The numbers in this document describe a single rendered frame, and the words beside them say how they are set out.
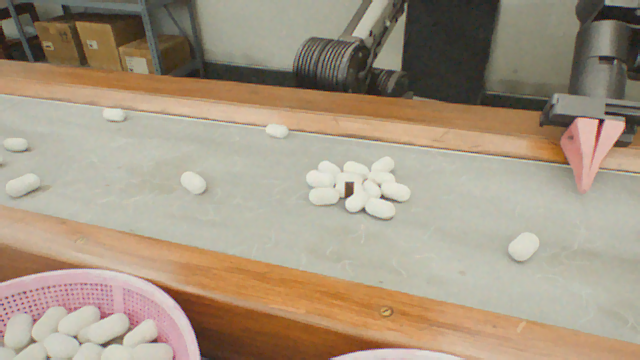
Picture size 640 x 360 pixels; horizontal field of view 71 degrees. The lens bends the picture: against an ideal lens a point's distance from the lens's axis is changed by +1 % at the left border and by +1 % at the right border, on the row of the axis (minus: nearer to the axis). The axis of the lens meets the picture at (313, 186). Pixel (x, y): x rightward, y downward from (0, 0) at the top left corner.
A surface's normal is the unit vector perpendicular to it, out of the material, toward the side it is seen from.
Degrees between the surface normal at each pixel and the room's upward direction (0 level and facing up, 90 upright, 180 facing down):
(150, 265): 0
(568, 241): 0
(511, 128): 0
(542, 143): 45
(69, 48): 90
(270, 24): 91
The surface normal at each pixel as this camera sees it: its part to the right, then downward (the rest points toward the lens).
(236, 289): -0.03, -0.84
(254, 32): -0.37, 0.53
